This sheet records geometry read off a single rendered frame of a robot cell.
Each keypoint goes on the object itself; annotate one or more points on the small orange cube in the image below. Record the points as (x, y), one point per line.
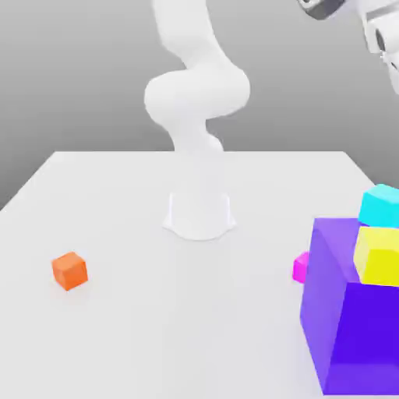
(69, 271)

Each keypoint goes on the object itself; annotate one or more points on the small cyan cube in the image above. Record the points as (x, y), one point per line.
(380, 207)

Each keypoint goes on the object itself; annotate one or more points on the small magenta cube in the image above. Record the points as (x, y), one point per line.
(300, 268)

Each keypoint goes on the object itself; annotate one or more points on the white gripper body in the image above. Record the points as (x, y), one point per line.
(393, 74)

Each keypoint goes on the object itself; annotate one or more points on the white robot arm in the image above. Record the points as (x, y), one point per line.
(196, 93)

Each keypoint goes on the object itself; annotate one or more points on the small yellow cube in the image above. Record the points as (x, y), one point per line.
(378, 257)

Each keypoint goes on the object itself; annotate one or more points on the large purple box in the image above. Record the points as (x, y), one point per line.
(358, 336)

